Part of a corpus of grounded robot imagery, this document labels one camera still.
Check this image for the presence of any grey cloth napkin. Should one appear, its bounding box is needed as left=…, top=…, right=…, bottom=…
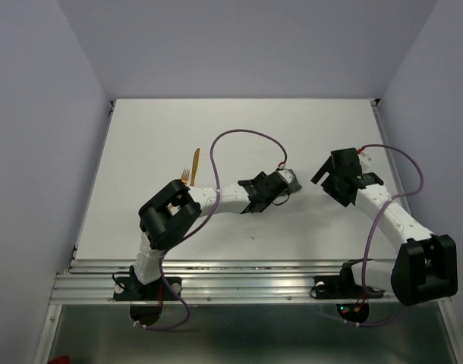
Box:
left=288, top=171, right=302, bottom=193

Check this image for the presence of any gold knife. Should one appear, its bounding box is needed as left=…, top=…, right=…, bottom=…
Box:
left=190, top=148, right=200, bottom=187

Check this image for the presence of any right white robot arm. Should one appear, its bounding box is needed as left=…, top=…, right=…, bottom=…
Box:
left=311, top=148, right=458, bottom=306

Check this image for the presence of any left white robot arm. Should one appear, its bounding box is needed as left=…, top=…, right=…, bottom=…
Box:
left=130, top=168, right=301, bottom=299

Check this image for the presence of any gold fork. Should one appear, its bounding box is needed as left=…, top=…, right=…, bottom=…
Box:
left=181, top=168, right=191, bottom=185

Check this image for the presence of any red object at corner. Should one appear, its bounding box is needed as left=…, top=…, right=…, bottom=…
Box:
left=47, top=355, right=71, bottom=364

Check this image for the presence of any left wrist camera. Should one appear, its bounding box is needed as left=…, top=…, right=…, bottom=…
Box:
left=276, top=163, right=295, bottom=185

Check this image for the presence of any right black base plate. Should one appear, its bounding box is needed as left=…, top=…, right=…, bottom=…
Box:
left=310, top=275, right=364, bottom=300

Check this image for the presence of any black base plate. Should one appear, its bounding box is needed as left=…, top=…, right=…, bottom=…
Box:
left=310, top=275, right=364, bottom=300
left=112, top=276, right=181, bottom=302

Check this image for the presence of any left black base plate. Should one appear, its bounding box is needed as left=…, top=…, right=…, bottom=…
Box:
left=112, top=276, right=181, bottom=302

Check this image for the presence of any aluminium mounting rail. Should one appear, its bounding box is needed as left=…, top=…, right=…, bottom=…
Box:
left=51, top=259, right=451, bottom=306

